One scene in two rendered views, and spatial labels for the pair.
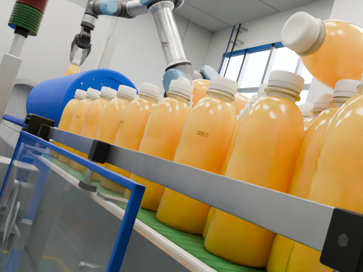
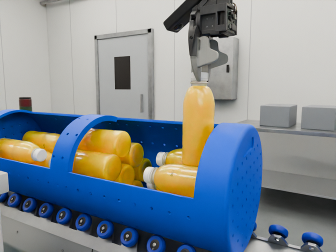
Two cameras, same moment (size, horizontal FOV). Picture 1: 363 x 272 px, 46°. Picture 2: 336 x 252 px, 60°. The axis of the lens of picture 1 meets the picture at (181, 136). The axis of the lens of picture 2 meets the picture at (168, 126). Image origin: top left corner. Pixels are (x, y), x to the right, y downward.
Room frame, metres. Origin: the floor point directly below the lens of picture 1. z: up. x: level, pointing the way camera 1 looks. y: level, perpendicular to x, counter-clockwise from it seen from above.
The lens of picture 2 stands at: (2.67, 0.21, 1.31)
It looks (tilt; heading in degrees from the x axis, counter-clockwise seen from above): 8 degrees down; 148
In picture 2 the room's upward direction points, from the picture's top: straight up
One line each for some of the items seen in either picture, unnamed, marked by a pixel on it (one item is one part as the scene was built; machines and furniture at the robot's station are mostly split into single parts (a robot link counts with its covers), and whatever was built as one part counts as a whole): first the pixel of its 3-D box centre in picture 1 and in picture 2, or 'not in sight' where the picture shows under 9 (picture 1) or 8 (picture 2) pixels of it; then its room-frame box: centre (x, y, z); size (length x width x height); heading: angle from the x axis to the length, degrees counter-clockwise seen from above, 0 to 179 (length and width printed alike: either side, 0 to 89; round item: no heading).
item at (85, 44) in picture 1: (83, 36); (212, 8); (2.18, 0.63, 1.48); 0.09 x 0.08 x 0.12; 27
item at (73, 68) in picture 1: (69, 81); (198, 122); (2.15, 0.62, 1.23); 0.07 x 0.07 x 0.19
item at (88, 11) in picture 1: (94, 7); not in sight; (2.16, 0.62, 1.64); 0.09 x 0.08 x 0.11; 46
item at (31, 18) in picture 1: (25, 19); (25, 111); (0.92, 0.40, 1.18); 0.06 x 0.06 x 0.05
